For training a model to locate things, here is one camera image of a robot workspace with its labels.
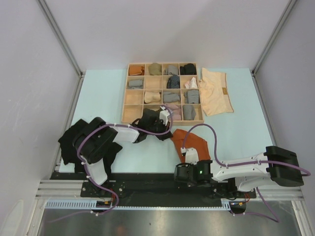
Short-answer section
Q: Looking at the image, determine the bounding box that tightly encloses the navy striped rolled underwear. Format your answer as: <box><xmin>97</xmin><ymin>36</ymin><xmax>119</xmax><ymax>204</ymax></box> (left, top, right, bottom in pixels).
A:
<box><xmin>166</xmin><ymin>75</ymin><xmax>180</xmax><ymax>89</ymax></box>

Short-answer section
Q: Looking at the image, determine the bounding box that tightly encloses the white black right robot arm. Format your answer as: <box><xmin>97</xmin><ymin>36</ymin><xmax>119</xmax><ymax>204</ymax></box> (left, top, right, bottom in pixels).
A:
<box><xmin>174</xmin><ymin>146</ymin><xmax>304</xmax><ymax>197</ymax></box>

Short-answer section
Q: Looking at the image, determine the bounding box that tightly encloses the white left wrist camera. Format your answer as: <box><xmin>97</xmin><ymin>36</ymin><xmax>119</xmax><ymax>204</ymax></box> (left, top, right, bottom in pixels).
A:
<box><xmin>159</xmin><ymin>106</ymin><xmax>173</xmax><ymax>126</ymax></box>

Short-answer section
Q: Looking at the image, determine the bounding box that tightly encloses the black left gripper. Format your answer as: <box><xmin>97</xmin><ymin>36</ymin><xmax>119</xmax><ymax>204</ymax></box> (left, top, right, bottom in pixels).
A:
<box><xmin>146</xmin><ymin>117</ymin><xmax>172</xmax><ymax>141</ymax></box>

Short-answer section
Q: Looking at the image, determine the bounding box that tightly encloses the aluminium corner post right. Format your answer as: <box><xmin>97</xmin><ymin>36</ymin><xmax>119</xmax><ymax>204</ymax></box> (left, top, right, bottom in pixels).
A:
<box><xmin>251</xmin><ymin>0</ymin><xmax>299</xmax><ymax>77</ymax></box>

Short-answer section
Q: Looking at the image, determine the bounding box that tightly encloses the grey rolled underwear top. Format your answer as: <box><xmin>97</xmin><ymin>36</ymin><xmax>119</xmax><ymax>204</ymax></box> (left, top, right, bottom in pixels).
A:
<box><xmin>164</xmin><ymin>65</ymin><xmax>179</xmax><ymax>75</ymax></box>

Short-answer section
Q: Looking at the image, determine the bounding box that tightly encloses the grey striped rolled underwear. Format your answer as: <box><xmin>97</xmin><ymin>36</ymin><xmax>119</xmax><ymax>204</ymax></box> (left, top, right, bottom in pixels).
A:
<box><xmin>184</xmin><ymin>90</ymin><xmax>199</xmax><ymax>104</ymax></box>

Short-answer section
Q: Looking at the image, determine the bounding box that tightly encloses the black rolled underwear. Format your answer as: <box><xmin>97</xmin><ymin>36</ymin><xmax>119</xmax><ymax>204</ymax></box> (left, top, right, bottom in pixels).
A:
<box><xmin>180</xmin><ymin>63</ymin><xmax>197</xmax><ymax>75</ymax></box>

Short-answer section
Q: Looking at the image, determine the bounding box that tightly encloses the wooden grid organizer tray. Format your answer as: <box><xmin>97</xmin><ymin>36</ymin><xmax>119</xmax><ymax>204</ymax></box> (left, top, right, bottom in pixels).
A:
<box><xmin>122</xmin><ymin>62</ymin><xmax>204</xmax><ymax>126</ymax></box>

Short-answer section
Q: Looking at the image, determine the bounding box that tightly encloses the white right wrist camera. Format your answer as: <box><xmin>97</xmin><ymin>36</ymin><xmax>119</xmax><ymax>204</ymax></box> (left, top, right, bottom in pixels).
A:
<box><xmin>181</xmin><ymin>147</ymin><xmax>199</xmax><ymax>165</ymax></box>

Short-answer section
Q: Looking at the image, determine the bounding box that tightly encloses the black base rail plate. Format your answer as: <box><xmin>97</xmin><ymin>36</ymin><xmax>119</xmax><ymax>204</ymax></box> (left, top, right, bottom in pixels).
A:
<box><xmin>51</xmin><ymin>172</ymin><xmax>257</xmax><ymax>205</ymax></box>

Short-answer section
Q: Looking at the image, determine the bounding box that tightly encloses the grey rolled underwear bottom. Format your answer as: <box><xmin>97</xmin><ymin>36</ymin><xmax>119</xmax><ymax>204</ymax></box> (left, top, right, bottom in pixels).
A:
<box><xmin>183</xmin><ymin>104</ymin><xmax>196</xmax><ymax>120</ymax></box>

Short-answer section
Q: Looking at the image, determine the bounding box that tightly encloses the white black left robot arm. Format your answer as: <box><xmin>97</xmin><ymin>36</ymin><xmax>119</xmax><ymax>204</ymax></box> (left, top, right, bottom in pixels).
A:
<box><xmin>72</xmin><ymin>105</ymin><xmax>173</xmax><ymax>197</ymax></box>

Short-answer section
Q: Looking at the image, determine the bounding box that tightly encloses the aluminium corner post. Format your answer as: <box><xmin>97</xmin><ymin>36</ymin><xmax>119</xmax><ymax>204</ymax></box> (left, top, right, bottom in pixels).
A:
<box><xmin>251</xmin><ymin>0</ymin><xmax>299</xmax><ymax>77</ymax></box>
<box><xmin>36</xmin><ymin>0</ymin><xmax>83</xmax><ymax>78</ymax></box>

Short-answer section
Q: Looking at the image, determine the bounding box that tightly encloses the orange rolled underwear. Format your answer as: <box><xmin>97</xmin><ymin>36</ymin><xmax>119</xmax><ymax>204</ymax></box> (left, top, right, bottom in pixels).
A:
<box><xmin>128</xmin><ymin>65</ymin><xmax>145</xmax><ymax>76</ymax></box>

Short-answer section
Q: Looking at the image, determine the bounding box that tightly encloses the olive rolled underwear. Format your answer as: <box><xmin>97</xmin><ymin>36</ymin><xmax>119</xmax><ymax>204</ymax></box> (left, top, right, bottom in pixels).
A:
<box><xmin>148</xmin><ymin>63</ymin><xmax>162</xmax><ymax>76</ymax></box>

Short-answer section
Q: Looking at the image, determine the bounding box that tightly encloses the grey rolled underwear middle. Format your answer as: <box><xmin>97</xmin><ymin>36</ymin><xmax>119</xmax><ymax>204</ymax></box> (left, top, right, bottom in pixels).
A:
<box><xmin>163</xmin><ymin>92</ymin><xmax>180</xmax><ymax>103</ymax></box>

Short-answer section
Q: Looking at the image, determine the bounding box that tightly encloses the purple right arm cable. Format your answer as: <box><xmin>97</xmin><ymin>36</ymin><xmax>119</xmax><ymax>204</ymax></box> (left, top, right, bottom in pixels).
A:
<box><xmin>181</xmin><ymin>123</ymin><xmax>311</xmax><ymax>223</ymax></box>

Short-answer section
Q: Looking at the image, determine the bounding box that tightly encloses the aluminium corner post left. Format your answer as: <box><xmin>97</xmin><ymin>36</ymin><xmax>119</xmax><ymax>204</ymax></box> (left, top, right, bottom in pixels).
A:
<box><xmin>36</xmin><ymin>0</ymin><xmax>83</xmax><ymax>78</ymax></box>

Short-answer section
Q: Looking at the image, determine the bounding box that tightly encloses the grey rolled underwear left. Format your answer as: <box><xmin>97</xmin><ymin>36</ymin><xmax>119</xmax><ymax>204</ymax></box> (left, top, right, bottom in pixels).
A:
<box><xmin>127</xmin><ymin>79</ymin><xmax>143</xmax><ymax>89</ymax></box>

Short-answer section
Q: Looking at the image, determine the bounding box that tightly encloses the black garment pile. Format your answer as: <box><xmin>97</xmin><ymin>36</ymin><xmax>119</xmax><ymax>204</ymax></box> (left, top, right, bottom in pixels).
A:
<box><xmin>58</xmin><ymin>119</ymin><xmax>123</xmax><ymax>176</ymax></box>

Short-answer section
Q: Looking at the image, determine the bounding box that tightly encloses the pink white rolled underwear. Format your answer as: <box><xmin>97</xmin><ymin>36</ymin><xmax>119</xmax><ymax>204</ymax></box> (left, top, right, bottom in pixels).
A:
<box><xmin>184</xmin><ymin>77</ymin><xmax>198</xmax><ymax>89</ymax></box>

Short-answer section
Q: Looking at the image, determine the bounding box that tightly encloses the peach rolled underwear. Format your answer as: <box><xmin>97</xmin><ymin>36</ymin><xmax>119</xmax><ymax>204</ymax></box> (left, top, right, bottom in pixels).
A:
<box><xmin>144</xmin><ymin>91</ymin><xmax>160</xmax><ymax>104</ymax></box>

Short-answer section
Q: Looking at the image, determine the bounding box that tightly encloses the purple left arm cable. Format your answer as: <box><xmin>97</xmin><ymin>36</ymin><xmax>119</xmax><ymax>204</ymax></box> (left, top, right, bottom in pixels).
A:
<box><xmin>76</xmin><ymin>105</ymin><xmax>174</xmax><ymax>223</ymax></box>

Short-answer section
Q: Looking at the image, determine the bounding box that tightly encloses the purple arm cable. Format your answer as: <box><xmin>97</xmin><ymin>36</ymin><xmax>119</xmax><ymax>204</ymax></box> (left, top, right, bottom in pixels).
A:
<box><xmin>181</xmin><ymin>123</ymin><xmax>311</xmax><ymax>223</ymax></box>
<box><xmin>76</xmin><ymin>105</ymin><xmax>174</xmax><ymax>223</ymax></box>

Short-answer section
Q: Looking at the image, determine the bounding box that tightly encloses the aluminium frame profile front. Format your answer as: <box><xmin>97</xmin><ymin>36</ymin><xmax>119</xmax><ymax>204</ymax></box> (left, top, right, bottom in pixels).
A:
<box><xmin>36</xmin><ymin>180</ymin><xmax>304</xmax><ymax>201</ymax></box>

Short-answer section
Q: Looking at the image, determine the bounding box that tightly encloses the orange and cream underwear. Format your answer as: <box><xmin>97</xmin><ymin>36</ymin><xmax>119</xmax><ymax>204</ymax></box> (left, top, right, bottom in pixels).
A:
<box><xmin>171</xmin><ymin>129</ymin><xmax>211</xmax><ymax>163</ymax></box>

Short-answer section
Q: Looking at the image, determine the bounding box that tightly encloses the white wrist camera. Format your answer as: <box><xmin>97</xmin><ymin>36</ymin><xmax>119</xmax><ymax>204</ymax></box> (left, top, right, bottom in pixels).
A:
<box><xmin>181</xmin><ymin>147</ymin><xmax>199</xmax><ymax>165</ymax></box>
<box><xmin>159</xmin><ymin>106</ymin><xmax>173</xmax><ymax>126</ymax></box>

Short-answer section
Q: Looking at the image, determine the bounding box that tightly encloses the peach underwear flat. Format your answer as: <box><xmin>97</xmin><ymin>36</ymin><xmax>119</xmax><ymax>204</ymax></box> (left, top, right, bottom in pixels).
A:
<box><xmin>199</xmin><ymin>68</ymin><xmax>234</xmax><ymax>116</ymax></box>

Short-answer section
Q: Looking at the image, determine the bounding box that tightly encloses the white slotted cable duct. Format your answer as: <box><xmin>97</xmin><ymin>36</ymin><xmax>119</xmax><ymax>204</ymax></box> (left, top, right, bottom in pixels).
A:
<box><xmin>45</xmin><ymin>199</ymin><xmax>245</xmax><ymax>211</ymax></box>

